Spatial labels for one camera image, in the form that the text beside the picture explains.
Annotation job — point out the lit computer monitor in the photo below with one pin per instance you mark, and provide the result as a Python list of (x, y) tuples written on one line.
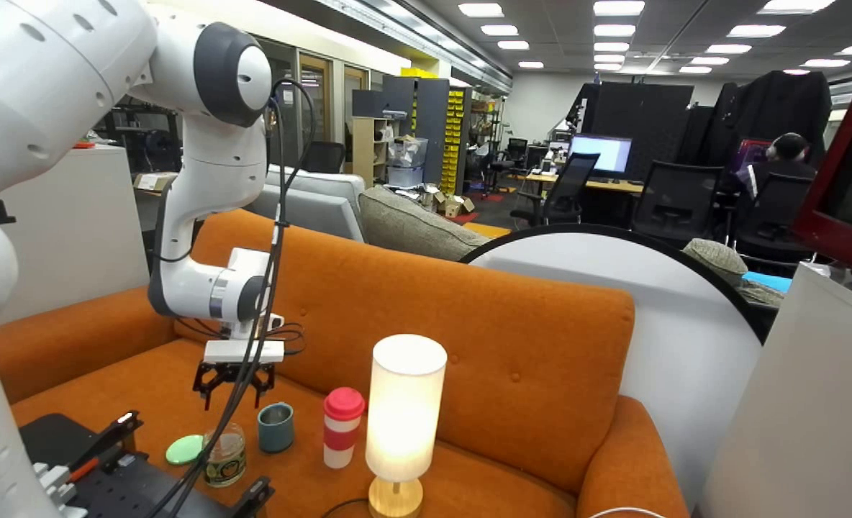
[(603, 153)]

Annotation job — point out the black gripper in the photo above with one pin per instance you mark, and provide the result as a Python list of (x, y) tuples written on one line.
[(236, 372)]

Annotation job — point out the white partition panel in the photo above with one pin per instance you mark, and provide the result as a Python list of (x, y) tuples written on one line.
[(70, 232)]

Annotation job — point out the hanging black coats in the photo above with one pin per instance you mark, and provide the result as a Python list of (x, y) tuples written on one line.
[(771, 104)]

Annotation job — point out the dark storage cabinet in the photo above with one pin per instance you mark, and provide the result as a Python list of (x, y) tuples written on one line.
[(416, 124)]

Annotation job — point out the black office chair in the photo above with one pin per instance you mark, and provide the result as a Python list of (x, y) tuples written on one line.
[(571, 188), (774, 216), (673, 196)]

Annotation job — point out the striped cup with reddish lid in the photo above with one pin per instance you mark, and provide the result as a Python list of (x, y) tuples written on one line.
[(342, 426)]

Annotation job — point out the white connector block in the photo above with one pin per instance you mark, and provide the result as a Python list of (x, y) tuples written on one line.
[(56, 485)]

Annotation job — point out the white lamp with wooden base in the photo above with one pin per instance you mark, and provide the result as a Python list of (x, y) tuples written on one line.
[(403, 412)]

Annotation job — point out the seated person in dark clothes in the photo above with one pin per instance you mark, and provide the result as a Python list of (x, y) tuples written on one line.
[(780, 147)]

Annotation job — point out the wooden office desk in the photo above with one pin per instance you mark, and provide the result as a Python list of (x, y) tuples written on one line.
[(613, 186)]

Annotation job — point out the teal cloth item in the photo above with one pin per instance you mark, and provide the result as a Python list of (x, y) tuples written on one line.
[(765, 284)]

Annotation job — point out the light grey armchair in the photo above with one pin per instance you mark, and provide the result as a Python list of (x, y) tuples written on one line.
[(313, 203)]

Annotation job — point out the blue-grey cup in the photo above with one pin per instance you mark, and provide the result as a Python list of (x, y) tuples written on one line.
[(273, 431)]

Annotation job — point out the yellow shelf unit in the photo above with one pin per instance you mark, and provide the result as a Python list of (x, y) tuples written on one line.
[(455, 146)]

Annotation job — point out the round white panel black rim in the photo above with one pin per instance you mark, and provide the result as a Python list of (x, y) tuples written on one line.
[(685, 327)]

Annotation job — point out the white box panel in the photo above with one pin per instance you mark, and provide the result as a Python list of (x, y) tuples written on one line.
[(810, 412)]

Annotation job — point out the grey cushioned couch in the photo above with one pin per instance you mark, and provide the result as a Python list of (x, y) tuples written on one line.
[(416, 228)]

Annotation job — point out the large black display board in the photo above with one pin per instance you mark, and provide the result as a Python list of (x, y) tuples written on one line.
[(637, 111)]

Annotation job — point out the red pen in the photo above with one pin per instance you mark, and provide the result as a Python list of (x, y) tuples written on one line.
[(96, 467)]

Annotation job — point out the orange fabric sofa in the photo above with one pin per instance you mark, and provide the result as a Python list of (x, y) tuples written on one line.
[(501, 347)]

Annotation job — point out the mint green round lid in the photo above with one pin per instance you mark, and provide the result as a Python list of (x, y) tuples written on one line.
[(185, 449)]

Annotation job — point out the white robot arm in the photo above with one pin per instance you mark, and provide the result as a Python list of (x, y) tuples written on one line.
[(41, 77)]

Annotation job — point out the black marker pen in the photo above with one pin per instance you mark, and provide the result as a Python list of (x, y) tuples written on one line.
[(111, 435)]

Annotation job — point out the beige cushion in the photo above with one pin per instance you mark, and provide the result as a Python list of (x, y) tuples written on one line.
[(715, 258)]

